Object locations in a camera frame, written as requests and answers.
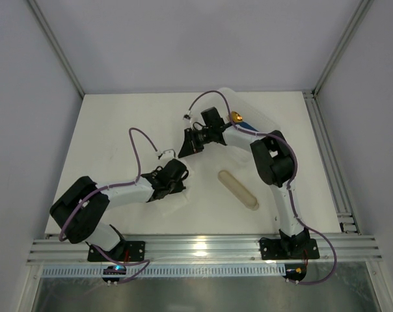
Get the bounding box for white paper napkin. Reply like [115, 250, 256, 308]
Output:
[159, 160, 195, 218]

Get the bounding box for oval wooden cutlery tray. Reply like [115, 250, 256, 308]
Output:
[217, 170, 259, 211]

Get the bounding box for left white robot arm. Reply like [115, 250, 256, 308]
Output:
[49, 159, 189, 265]

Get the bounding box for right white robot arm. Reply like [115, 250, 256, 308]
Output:
[178, 107, 320, 260]

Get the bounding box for gold cutlery in roll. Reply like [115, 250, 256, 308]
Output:
[227, 111, 243, 124]

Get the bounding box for white plastic basket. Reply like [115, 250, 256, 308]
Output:
[218, 87, 280, 165]

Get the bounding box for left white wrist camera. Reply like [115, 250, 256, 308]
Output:
[157, 149, 176, 161]

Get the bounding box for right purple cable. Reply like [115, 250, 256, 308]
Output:
[187, 90, 338, 287]

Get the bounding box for purple cable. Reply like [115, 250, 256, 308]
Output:
[187, 90, 338, 287]
[59, 128, 158, 287]

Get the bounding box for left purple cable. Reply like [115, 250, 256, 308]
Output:
[59, 128, 158, 287]

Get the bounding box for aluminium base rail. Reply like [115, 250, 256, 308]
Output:
[27, 233, 383, 265]

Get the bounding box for white slotted cable duct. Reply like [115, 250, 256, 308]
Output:
[41, 263, 286, 279]

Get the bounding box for right aluminium side rail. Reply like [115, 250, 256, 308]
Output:
[303, 91, 361, 235]

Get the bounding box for right aluminium frame post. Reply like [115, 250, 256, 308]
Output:
[312, 0, 374, 98]

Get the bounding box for aluminium frame post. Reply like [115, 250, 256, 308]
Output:
[312, 0, 374, 98]
[25, 0, 85, 99]

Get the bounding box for left aluminium frame post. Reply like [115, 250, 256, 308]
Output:
[25, 0, 85, 99]

